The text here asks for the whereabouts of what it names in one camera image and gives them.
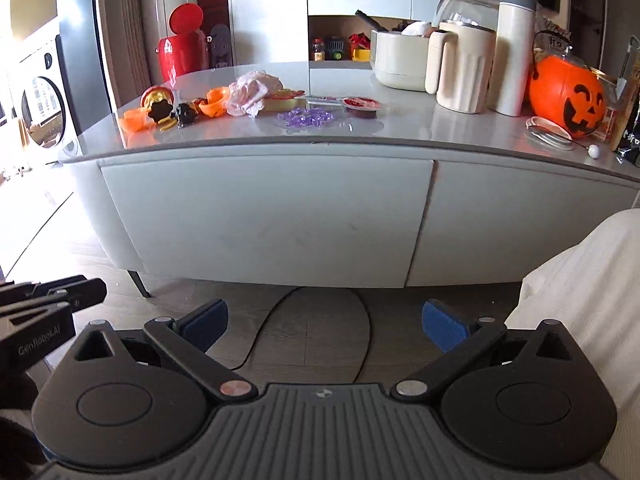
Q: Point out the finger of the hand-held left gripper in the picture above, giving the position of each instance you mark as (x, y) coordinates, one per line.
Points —
(35, 317)
(80, 292)

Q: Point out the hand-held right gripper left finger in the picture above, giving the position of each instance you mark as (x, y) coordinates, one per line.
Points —
(207, 325)

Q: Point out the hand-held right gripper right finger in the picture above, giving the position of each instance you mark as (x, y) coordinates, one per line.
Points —
(445, 327)

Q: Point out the orange pumpkin half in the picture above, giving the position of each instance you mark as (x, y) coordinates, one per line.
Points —
(134, 120)

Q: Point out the small yellow toy piece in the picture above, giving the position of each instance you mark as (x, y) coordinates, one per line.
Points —
(168, 125)

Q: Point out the black toy figure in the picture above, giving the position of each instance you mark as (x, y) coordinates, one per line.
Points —
(186, 114)

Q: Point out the pile of purple beads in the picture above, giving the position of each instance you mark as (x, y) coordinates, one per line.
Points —
(305, 119)

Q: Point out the pink white cloth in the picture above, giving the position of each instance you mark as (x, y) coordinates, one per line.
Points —
(250, 92)

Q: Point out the white cabinet with grey top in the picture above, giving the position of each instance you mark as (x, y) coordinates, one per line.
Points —
(87, 185)

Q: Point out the white front-loading washing machine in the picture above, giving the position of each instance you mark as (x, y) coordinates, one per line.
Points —
(45, 105)

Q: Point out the metal spoon with white ball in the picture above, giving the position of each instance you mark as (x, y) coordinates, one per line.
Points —
(552, 140)

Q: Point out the small white dish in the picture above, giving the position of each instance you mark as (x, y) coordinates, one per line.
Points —
(547, 124)

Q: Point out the red pedal bin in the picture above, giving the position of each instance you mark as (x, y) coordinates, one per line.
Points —
(182, 57)

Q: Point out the dark refrigerator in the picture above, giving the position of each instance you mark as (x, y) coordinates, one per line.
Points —
(80, 35)

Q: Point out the cream ribbed jug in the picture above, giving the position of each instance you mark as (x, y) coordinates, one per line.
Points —
(465, 70)

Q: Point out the small orange carton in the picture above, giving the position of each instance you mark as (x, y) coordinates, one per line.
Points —
(606, 125)

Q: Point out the orange pumpkin bucket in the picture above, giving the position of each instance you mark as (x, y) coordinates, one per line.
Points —
(555, 85)

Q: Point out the cream cooking pot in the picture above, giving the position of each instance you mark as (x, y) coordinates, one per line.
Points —
(400, 60)

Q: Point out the tall cream thermos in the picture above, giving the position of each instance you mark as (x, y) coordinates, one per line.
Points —
(512, 55)

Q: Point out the snack bag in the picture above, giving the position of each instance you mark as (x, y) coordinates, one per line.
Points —
(627, 110)

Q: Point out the yellow toy block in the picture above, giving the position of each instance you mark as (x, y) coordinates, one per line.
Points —
(361, 55)

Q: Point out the small spice jar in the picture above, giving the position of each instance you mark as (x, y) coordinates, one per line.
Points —
(318, 50)

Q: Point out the green toy car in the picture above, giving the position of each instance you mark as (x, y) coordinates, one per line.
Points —
(336, 49)

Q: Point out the white crumpled bag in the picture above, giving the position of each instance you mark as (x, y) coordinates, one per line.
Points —
(416, 29)

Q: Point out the white wall shelf unit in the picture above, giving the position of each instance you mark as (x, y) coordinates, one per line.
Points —
(270, 10)

